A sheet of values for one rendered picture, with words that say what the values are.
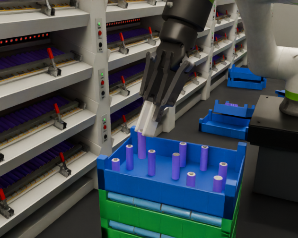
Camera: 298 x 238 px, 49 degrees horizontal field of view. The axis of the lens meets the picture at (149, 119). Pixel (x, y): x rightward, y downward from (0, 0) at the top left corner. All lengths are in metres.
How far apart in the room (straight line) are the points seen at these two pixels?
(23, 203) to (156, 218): 0.55
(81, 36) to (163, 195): 0.76
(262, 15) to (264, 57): 0.22
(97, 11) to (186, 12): 0.65
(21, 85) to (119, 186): 0.47
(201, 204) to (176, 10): 0.39
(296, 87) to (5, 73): 1.03
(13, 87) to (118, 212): 0.49
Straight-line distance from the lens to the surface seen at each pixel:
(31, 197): 1.20
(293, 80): 1.39
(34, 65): 1.14
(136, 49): 1.58
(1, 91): 1.01
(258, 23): 1.21
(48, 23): 1.09
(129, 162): 0.82
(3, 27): 0.98
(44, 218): 1.31
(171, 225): 0.75
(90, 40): 1.26
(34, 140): 1.13
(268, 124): 1.30
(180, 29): 0.67
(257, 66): 1.40
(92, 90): 1.30
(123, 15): 1.44
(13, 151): 1.08
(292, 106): 1.42
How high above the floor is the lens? 0.83
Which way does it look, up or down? 22 degrees down
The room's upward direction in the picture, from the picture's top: straight up
